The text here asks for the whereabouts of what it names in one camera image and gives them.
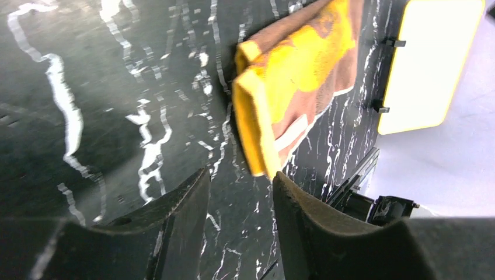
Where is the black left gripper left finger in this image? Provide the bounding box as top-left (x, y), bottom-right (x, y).
top-left (1, 168), bottom-right (210, 279)

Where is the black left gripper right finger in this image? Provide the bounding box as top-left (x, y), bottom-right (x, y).
top-left (273, 172), bottom-right (494, 279)

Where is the orange patterned towel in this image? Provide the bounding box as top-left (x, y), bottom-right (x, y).
top-left (232, 0), bottom-right (364, 180)

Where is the wood framed whiteboard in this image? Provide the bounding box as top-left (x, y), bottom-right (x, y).
top-left (378, 1), bottom-right (485, 135)

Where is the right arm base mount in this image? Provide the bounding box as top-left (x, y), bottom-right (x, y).
top-left (329, 191), bottom-right (420, 226)

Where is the aluminium rail frame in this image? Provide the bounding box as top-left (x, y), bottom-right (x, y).
top-left (326, 147), bottom-right (380, 211)

